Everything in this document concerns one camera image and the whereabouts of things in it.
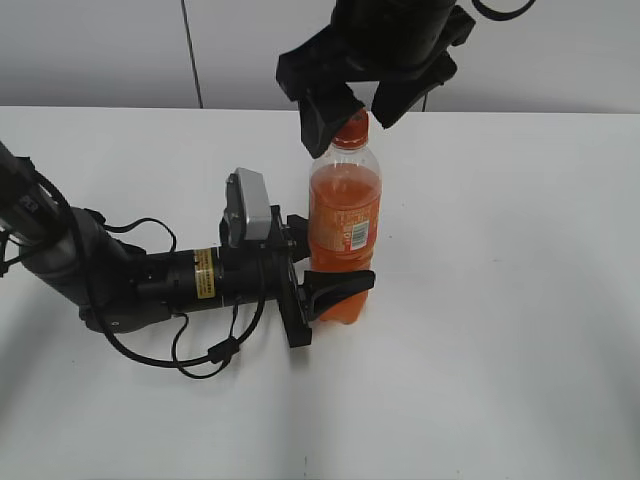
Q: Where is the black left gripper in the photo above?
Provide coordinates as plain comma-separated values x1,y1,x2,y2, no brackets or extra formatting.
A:
217,205,376,348

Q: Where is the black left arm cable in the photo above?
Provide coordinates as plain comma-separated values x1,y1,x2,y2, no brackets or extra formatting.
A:
29,169,266,380

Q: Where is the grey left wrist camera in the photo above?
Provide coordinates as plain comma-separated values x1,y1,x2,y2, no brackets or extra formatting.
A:
222,167,271,248

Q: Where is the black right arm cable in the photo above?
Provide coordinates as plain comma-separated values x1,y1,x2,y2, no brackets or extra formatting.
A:
422,0,539,114

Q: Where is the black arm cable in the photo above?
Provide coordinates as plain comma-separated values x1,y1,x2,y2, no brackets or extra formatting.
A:
422,0,539,114
29,169,266,380

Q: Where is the orange bottle cap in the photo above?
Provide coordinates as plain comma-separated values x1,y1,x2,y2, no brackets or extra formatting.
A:
332,109,369,150

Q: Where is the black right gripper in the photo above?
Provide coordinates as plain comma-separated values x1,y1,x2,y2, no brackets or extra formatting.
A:
276,1,475,158

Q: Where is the orange soda plastic bottle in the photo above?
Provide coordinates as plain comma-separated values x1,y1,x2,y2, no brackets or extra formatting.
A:
305,110,385,325

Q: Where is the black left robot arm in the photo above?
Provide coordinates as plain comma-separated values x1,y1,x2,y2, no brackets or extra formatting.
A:
1,150,375,347

